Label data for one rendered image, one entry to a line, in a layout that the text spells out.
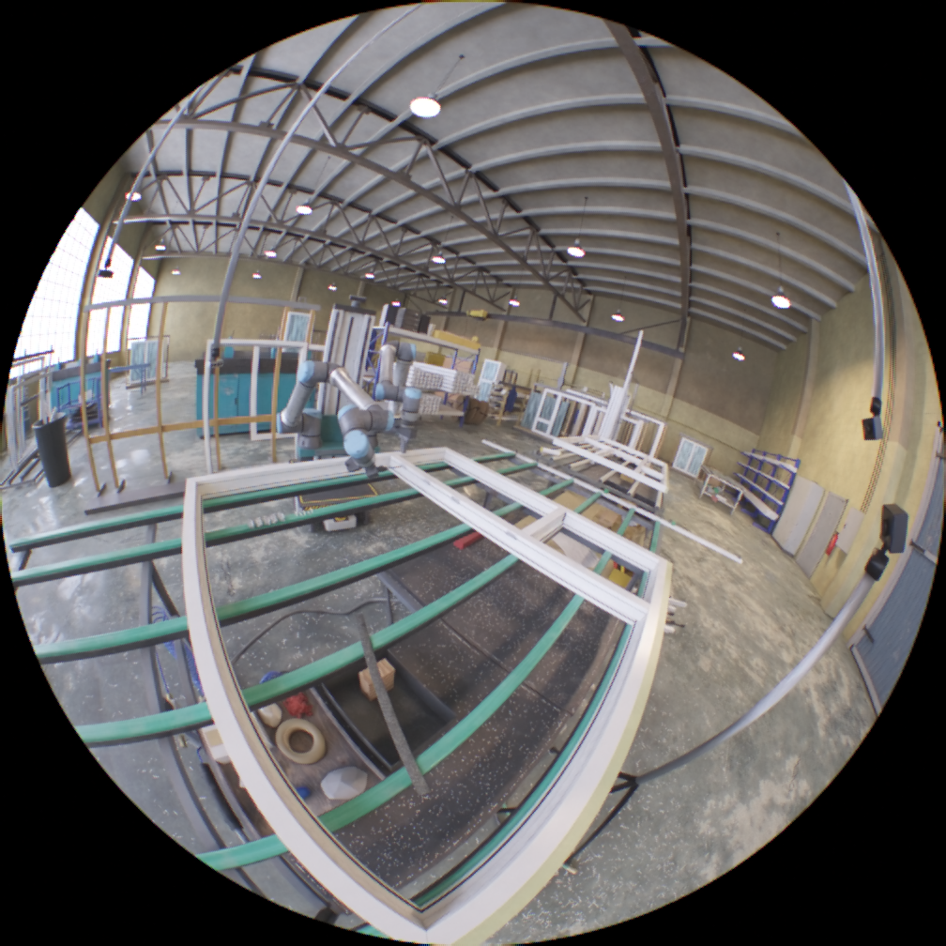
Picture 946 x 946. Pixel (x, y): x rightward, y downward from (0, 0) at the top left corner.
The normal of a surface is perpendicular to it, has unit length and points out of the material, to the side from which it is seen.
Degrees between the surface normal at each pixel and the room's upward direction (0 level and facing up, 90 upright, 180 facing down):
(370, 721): 0
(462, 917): 0
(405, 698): 0
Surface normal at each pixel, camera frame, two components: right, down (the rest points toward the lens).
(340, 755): 0.23, -0.91
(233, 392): 0.74, 0.40
